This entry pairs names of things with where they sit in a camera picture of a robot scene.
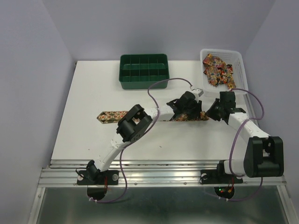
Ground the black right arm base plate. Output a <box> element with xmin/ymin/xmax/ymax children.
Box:
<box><xmin>199</xmin><ymin>169</ymin><xmax>243</xmax><ymax>185</ymax></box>

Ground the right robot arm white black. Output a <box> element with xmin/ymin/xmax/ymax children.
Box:
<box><xmin>206</xmin><ymin>91</ymin><xmax>284</xmax><ymax>182</ymax></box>

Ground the colourful patterned tie in basket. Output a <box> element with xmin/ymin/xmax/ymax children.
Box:
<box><xmin>203</xmin><ymin>53</ymin><xmax>236</xmax><ymax>89</ymax></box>

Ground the paisley flamingo patterned tie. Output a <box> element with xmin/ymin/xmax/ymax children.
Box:
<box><xmin>97</xmin><ymin>111</ymin><xmax>209</xmax><ymax>124</ymax></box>

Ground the green divided plastic tray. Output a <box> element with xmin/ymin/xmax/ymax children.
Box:
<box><xmin>119</xmin><ymin>54</ymin><xmax>170</xmax><ymax>90</ymax></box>

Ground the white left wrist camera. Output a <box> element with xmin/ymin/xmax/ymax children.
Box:
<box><xmin>190</xmin><ymin>86</ymin><xmax>204</xmax><ymax>97</ymax></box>

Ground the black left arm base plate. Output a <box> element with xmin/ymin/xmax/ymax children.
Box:
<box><xmin>76</xmin><ymin>170</ymin><xmax>119</xmax><ymax>186</ymax></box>

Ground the white perforated plastic basket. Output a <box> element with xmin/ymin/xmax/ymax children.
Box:
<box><xmin>200</xmin><ymin>49</ymin><xmax>248</xmax><ymax>97</ymax></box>

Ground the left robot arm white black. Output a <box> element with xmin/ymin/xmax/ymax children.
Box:
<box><xmin>86</xmin><ymin>89</ymin><xmax>203</xmax><ymax>184</ymax></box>

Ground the aluminium mounting rail frame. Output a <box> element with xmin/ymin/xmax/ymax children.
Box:
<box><xmin>28</xmin><ymin>93</ymin><xmax>295</xmax><ymax>224</ymax></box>

